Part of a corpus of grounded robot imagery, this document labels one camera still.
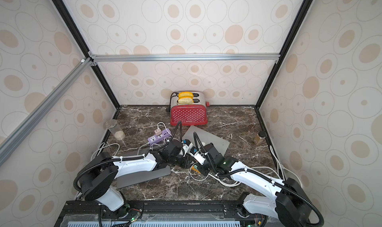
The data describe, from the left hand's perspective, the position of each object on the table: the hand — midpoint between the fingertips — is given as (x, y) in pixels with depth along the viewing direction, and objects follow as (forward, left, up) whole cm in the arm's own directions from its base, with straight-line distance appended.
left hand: (197, 163), depth 81 cm
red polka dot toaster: (+32, +5, +5) cm, 33 cm away
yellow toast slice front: (+38, +8, +12) cm, 41 cm away
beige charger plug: (+22, +25, -1) cm, 33 cm away
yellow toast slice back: (+44, +8, +12) cm, 46 cm away
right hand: (-1, -1, 0) cm, 1 cm away
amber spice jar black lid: (+17, -39, 0) cm, 43 cm away
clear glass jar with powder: (+23, +54, -3) cm, 58 cm away
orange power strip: (-1, +1, -6) cm, 6 cm away
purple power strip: (+19, +27, -5) cm, 33 cm away
